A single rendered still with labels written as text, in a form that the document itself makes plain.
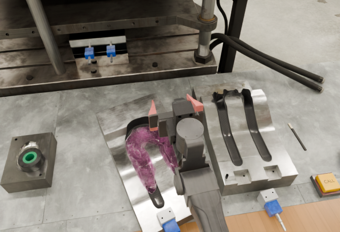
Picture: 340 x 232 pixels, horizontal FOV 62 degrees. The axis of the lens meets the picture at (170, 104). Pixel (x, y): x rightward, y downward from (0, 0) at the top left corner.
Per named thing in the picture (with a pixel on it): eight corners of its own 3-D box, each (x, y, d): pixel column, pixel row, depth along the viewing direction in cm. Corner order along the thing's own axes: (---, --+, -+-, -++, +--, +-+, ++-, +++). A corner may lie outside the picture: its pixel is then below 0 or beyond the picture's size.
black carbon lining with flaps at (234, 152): (273, 163, 101) (281, 149, 94) (229, 170, 100) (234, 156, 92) (242, 94, 124) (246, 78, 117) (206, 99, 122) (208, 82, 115)
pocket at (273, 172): (280, 181, 98) (283, 176, 96) (265, 183, 98) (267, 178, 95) (274, 169, 101) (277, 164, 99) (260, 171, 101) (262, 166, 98)
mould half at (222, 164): (290, 186, 103) (303, 167, 93) (221, 196, 100) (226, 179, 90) (245, 89, 136) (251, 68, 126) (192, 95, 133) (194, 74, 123)
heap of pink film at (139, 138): (191, 176, 99) (193, 164, 93) (144, 197, 94) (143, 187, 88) (160, 123, 115) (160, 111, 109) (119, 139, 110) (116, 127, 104)
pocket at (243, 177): (250, 186, 97) (252, 181, 95) (235, 188, 97) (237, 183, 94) (245, 174, 100) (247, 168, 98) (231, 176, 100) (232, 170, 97)
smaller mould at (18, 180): (51, 187, 103) (45, 178, 97) (8, 193, 101) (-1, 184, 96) (57, 142, 116) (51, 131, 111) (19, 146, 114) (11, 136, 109)
